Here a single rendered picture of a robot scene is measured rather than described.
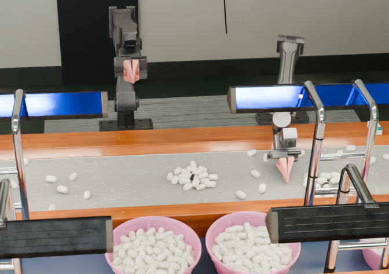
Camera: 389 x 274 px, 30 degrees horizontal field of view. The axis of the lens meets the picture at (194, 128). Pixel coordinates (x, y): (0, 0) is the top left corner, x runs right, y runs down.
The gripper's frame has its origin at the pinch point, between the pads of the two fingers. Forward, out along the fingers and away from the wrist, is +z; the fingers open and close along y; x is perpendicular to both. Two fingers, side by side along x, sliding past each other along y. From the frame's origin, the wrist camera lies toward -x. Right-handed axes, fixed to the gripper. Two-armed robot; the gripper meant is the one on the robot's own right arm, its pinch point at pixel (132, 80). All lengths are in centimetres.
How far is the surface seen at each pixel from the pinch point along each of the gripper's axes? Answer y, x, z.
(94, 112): -12.0, 1.0, 15.5
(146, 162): 4.2, 33.4, -4.1
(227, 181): 29.2, 33.3, 8.9
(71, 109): -18.3, 0.3, 14.9
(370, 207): 48, -4, 71
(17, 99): -32.5, -5.0, 17.0
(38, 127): -41, 109, -147
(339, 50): 142, 94, -195
